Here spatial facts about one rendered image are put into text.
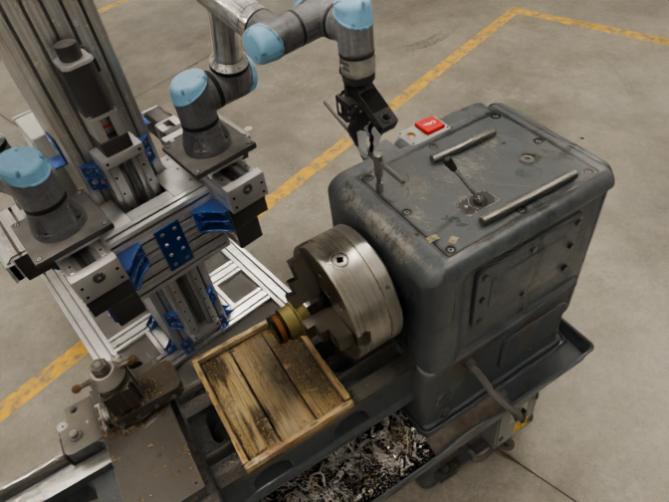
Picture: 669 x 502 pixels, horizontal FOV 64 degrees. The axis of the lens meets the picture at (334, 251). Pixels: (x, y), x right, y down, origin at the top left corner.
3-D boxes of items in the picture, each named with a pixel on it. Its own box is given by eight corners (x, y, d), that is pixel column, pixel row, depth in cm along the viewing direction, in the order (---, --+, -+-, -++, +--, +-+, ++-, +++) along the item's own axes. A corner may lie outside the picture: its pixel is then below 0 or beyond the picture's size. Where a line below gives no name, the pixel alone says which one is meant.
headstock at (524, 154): (478, 191, 186) (490, 90, 158) (591, 275, 156) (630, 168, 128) (334, 269, 169) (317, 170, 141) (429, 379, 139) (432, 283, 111)
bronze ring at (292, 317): (294, 289, 131) (261, 307, 128) (313, 313, 125) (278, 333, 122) (301, 312, 137) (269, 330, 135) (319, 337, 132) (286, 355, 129)
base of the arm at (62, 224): (25, 224, 153) (6, 198, 146) (75, 198, 159) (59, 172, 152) (43, 251, 145) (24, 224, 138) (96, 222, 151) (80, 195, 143)
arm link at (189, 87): (172, 120, 165) (156, 79, 155) (209, 101, 171) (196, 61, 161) (192, 133, 158) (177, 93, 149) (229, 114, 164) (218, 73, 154)
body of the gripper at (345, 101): (363, 106, 128) (359, 58, 119) (384, 122, 122) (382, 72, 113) (336, 118, 125) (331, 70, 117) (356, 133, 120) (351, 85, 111)
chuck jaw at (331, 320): (339, 297, 130) (367, 328, 122) (342, 311, 133) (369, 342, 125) (301, 319, 127) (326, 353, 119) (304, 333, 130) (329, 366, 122)
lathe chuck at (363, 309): (324, 274, 156) (321, 205, 130) (386, 360, 141) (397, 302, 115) (297, 288, 153) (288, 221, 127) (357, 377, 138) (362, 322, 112)
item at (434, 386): (462, 334, 249) (478, 191, 186) (541, 413, 219) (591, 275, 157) (354, 402, 231) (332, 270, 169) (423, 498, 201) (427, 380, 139)
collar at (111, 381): (119, 356, 123) (114, 349, 121) (129, 380, 118) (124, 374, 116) (86, 374, 121) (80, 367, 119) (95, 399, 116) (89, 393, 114)
